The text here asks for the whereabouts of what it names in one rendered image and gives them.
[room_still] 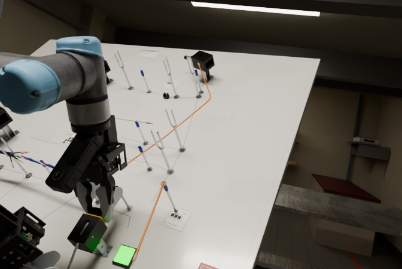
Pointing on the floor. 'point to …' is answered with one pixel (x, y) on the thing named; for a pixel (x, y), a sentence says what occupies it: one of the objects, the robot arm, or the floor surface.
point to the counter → (353, 244)
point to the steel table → (329, 213)
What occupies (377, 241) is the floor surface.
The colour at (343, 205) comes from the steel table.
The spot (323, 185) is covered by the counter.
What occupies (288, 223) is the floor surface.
